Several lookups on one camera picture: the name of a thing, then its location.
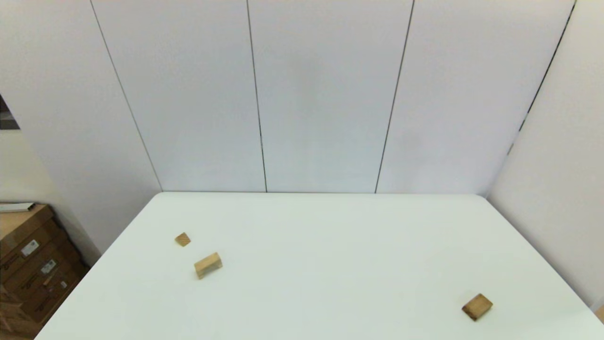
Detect rectangular wooden block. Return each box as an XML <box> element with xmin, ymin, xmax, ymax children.
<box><xmin>461</xmin><ymin>293</ymin><xmax>494</xmax><ymax>322</ymax></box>

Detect dark grey wall panel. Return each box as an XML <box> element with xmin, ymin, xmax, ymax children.
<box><xmin>0</xmin><ymin>94</ymin><xmax>20</xmax><ymax>130</ymax></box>

